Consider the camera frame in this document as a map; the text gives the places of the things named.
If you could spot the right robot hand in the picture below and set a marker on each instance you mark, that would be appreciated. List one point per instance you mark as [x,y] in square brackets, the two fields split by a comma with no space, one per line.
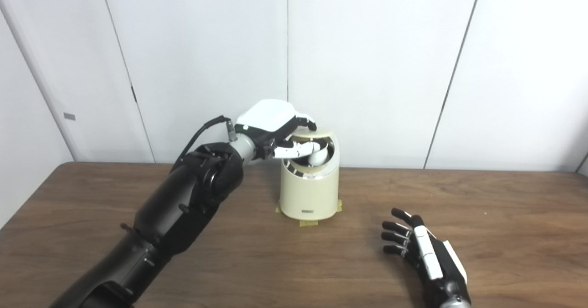
[436,266]

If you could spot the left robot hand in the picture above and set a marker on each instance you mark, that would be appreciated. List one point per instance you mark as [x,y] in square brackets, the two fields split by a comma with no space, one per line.
[268,117]

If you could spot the round cream bin lid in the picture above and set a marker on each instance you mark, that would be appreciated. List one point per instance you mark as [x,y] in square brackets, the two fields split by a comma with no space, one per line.
[322,133]

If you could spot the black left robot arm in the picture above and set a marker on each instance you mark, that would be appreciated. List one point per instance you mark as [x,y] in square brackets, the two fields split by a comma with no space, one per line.
[183,207]

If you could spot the cream-colored bin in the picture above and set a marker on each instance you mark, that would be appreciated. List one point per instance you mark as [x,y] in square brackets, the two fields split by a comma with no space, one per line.
[310,193]

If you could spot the black wall panel hinge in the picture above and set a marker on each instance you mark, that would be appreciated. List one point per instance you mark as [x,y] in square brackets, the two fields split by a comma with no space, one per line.
[133,94]

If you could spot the grey wall label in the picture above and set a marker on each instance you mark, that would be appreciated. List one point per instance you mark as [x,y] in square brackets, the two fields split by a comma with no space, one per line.
[69,116]

